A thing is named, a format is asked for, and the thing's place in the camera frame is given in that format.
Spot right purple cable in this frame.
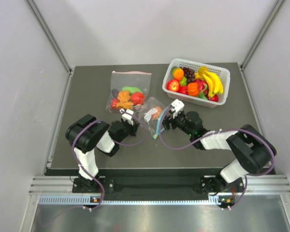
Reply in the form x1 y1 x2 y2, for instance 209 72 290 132
159 106 276 211

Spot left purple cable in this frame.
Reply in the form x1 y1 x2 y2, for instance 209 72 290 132
71 112 147 211

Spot orange fake ginger in bag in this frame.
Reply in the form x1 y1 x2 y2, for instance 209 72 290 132
117 91 134 110

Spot red fake tomato in bag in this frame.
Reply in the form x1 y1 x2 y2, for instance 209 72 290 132
130 92 145 105

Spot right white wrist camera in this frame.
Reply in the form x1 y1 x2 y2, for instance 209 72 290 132
170 99 185 118

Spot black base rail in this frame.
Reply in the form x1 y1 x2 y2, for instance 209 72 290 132
72 168 235 195

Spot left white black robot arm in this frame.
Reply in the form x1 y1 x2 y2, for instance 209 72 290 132
65 111 140 192

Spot fake peach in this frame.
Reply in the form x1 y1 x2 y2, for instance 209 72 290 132
151 106 162 120

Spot pink fake dragon fruit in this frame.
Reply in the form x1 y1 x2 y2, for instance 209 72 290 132
196 79 208 100

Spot purple cable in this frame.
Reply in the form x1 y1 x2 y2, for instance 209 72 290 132
71 112 147 211
159 106 276 211

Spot orange green fake mango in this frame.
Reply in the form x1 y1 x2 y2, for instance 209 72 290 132
171 66 184 81

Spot yellow fake banana bunch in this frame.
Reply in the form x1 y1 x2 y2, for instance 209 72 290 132
195 66 224 97

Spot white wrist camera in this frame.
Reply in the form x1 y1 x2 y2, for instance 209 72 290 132
170 99 185 118
119 109 134 126

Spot red fake apple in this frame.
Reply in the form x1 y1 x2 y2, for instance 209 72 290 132
166 79 181 92

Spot red fake strawberry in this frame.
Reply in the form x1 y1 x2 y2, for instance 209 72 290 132
206 94 219 102

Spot slotted cable duct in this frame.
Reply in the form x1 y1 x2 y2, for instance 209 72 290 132
39 195 231 206

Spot purple fake grapes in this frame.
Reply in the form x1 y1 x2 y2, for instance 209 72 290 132
182 67 195 84

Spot white plastic basket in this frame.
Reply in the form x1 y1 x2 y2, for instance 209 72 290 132
162 58 231 108

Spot small red fake chili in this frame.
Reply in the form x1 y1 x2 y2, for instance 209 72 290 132
110 98 121 110

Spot green fake apple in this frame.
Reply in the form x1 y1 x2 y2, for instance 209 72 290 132
179 76 187 87

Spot green fake pepper in bag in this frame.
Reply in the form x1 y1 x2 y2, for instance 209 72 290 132
121 87 143 94

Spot pink-zip clear bag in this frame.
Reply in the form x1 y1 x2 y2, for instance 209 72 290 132
105 71 152 113

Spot blue-zip clear bag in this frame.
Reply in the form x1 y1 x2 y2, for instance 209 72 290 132
138 97 166 139

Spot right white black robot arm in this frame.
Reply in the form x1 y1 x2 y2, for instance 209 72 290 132
159 108 276 191

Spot orange fake pumpkin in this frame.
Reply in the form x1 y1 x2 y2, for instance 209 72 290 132
187 82 200 97

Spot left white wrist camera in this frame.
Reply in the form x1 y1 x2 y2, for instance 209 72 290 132
119 109 134 126

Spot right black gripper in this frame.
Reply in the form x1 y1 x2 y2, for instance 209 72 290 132
159 110 194 137

